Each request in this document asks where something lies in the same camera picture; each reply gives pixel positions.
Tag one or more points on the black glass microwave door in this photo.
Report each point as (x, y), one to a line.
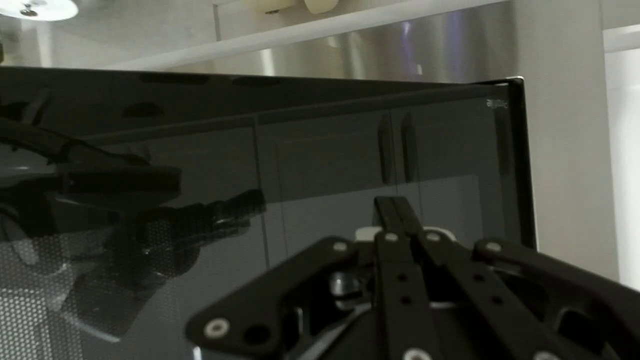
(266, 133)

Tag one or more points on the white upper cabinet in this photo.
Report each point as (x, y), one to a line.
(566, 133)

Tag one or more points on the white lidded pot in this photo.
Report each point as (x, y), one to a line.
(32, 9)

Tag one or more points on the stainless steel microwave body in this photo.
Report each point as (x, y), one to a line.
(401, 46)

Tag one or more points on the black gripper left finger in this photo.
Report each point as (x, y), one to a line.
(392, 286)

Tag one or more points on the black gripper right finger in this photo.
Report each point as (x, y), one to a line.
(481, 301)

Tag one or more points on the cream frying pan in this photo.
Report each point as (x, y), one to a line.
(326, 5)

